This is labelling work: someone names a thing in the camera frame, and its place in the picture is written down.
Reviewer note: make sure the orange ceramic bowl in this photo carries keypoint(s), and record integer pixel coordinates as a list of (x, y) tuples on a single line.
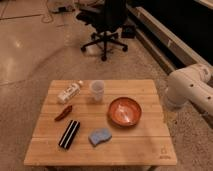
[(124, 111)]

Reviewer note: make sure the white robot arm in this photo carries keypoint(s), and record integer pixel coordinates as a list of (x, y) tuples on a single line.
[(190, 84)]

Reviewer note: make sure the clear plastic cup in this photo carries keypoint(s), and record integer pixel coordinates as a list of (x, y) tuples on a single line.
[(97, 89)]

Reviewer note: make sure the white plastic bottle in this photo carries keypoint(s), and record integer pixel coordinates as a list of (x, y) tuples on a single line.
[(73, 89)]

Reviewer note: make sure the wooden table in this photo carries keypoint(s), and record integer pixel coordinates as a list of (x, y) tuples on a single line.
[(146, 143)]

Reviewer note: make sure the red-brown chili pepper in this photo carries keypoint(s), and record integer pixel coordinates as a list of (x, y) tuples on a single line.
[(64, 113)]

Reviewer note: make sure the blue sponge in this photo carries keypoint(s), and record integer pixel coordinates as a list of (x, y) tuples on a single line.
[(99, 135)]

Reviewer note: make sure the black white-striped box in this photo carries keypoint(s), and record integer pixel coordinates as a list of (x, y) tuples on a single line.
[(69, 134)]

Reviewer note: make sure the small black box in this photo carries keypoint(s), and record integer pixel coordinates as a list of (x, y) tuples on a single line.
[(128, 31)]

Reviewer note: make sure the black office chair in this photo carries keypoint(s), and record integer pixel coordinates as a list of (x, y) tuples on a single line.
[(106, 18)]

